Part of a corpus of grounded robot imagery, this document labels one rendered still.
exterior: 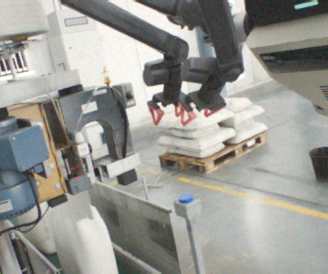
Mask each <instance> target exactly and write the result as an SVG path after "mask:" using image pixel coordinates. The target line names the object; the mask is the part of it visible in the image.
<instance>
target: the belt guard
mask: <svg viewBox="0 0 328 274"><path fill-rule="evenodd" d="M80 84H81V78H80V76H79V74H78V69H77V68H75V69H72V70H66V71H63V72H60V73H53V74H48V75H45V76H39V77H31V78H29V79H26V80H21V81H18V82H11V83H4V84H2V85H0V108H3V107H5V106H9V105H11V104H16V103H19V102H22V101H26V100H27V99H32V98H34V97H38V96H40V95H45V94H49V93H51V92H54V91H59V90H61V89H63V88H67V87H69V86H75V85H80Z"/></svg>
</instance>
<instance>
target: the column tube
mask: <svg viewBox="0 0 328 274"><path fill-rule="evenodd" d="M6 228H7V227H6V224H5V223H4V220H3V221H0V231H3V230H4V229H6ZM0 266H1V269H2V273H3V274H22V273H21V270H20V265H19V264H18V260H17V258H16V254H15V250H14V248H13V247H12V243H11V239H10V237H9V234H8V232H4V233H3V234H2V236H0Z"/></svg>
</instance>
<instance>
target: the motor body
mask: <svg viewBox="0 0 328 274"><path fill-rule="evenodd" d="M15 122H17V119H16V117H15V116H9V117H4V118H3V119H0V135H3V134H4V133H7V132H9V131H13V130H17V129H19V127H18V125H17V124H15ZM31 178H32V180H33V185H34V187H35V190H36V192H37V196H38V199H39V197H40V193H39V191H38V186H37V181H36V179H35V175H34V174H33V173H31ZM36 205H37V204H36V202H35V198H34V196H33V191H32V189H31V186H30V184H29V181H28V178H27V177H26V175H24V174H23V172H18V171H17V170H1V169H0V221H3V220H9V219H12V218H15V217H17V216H21V215H22V214H24V213H27V212H28V211H30V210H31V209H32V208H34V207H35V206H36Z"/></svg>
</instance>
